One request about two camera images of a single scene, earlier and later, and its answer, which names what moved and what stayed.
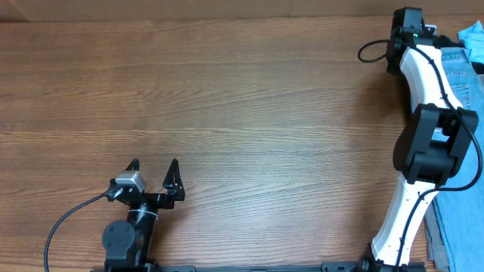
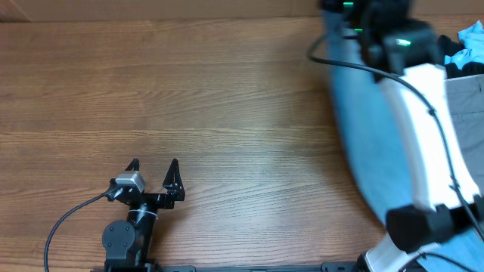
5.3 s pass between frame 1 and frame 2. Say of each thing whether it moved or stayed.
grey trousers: moved
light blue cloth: stayed
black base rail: stayed
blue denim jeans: moved
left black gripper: stayed
